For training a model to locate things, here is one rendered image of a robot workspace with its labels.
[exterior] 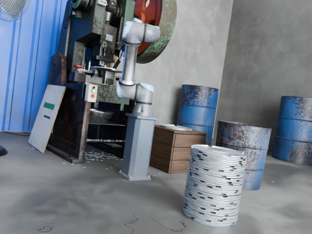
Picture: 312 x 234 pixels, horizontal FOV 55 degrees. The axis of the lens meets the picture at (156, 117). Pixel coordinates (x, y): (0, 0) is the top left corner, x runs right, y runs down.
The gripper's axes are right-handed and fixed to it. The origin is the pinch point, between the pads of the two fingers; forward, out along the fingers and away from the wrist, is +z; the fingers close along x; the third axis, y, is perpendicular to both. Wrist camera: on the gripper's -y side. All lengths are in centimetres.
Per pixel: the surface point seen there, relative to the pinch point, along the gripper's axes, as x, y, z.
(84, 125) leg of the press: -22, -25, 52
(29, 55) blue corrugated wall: 131, -18, 59
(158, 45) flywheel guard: 5.6, 38.4, -19.1
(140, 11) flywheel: 45, 36, -37
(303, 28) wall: 33, 331, -106
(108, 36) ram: 28.7, 1.1, -9.1
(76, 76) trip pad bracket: -1.9, -34.0, 20.6
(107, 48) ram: 21.9, 0.0, -1.1
